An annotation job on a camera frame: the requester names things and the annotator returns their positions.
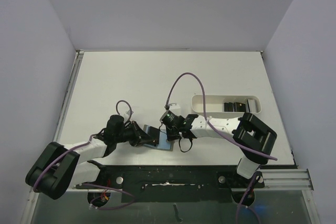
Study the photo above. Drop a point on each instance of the white plastic tray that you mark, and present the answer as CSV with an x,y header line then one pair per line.
x,y
214,105

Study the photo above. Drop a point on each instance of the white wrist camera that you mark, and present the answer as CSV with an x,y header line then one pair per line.
x,y
175,108
128,114

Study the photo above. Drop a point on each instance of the white magnetic stripe card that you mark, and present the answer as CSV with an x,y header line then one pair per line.
x,y
252,106

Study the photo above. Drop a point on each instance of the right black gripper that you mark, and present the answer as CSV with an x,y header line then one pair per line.
x,y
171,131

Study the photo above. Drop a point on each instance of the left aluminium rail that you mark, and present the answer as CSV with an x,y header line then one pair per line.
x,y
67,98

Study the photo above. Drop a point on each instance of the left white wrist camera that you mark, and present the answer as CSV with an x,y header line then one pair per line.
x,y
128,114

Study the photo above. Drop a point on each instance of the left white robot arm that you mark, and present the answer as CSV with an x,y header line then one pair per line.
x,y
62,166

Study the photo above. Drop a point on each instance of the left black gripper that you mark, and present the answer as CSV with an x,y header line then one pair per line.
x,y
139,136

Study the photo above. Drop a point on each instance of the stack of dark cards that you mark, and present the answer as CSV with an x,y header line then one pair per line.
x,y
235,107

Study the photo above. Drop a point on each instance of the grey blue card holder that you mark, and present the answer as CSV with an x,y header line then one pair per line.
x,y
164,144

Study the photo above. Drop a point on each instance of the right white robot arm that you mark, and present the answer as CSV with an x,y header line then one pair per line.
x,y
255,139

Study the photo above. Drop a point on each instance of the right aluminium rail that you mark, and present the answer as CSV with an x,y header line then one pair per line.
x,y
287,179

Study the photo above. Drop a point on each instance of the aluminium rail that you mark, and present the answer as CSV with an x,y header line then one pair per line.
x,y
67,98
287,179

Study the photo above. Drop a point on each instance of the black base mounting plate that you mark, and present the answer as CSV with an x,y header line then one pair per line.
x,y
174,183

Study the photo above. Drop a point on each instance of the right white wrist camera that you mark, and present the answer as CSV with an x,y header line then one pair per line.
x,y
175,108

